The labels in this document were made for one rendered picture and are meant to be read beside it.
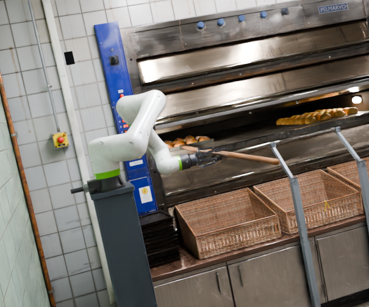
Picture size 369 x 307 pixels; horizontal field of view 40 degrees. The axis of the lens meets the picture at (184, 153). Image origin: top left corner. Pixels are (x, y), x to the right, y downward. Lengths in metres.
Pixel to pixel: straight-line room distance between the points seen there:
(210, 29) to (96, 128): 1.06
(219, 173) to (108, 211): 1.38
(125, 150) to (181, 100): 1.28
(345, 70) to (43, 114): 2.22
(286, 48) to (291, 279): 1.64
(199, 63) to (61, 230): 1.47
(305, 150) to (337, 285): 1.01
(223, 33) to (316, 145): 1.08
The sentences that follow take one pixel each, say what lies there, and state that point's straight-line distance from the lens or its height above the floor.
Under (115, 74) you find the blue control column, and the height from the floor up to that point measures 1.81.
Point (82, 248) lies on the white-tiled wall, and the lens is 3.51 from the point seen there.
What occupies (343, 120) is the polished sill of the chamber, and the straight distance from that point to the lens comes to 4.01.
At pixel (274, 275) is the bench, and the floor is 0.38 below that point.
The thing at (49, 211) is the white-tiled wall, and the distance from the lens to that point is 3.45.
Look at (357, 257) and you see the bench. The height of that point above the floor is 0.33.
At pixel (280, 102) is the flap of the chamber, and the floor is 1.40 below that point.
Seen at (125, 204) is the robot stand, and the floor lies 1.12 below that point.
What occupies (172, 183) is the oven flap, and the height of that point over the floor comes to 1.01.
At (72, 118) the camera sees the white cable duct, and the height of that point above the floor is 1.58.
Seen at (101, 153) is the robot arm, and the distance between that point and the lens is 2.38.
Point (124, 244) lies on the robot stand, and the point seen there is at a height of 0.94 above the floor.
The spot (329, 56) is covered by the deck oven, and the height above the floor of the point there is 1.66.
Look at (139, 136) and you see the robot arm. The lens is 2.33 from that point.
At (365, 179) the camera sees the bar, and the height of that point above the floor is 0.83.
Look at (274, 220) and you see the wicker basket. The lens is 3.25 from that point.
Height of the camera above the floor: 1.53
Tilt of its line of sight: 6 degrees down
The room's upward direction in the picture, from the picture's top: 12 degrees counter-clockwise
